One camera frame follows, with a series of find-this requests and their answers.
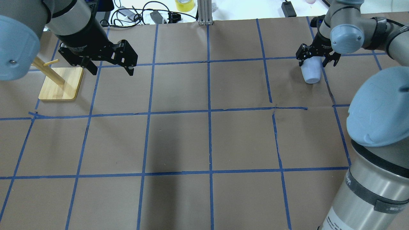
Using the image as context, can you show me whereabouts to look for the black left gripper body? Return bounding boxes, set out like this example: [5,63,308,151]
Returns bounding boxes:
[58,24,138,66]

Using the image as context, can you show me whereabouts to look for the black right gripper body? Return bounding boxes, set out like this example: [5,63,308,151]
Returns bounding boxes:
[309,32,333,57]

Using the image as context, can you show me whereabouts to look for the light blue plastic cup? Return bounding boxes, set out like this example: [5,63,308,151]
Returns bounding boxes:
[301,57,321,84]

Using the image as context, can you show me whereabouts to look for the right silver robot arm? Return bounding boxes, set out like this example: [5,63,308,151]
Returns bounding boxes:
[296,0,409,230]

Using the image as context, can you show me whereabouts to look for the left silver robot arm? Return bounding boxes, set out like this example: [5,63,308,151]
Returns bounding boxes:
[0,0,138,81]

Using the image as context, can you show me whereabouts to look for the wooden mug tree stand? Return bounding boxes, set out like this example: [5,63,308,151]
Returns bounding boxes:
[32,56,83,101]

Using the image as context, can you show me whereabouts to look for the small black power adapter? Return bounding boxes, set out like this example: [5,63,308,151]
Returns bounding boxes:
[281,0,297,18]

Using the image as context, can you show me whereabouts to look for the yellow tape roll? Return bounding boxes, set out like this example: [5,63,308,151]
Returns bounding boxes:
[175,0,195,12]

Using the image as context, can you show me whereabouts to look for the aluminium frame post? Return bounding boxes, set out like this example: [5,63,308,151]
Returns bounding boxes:
[197,0,213,25]

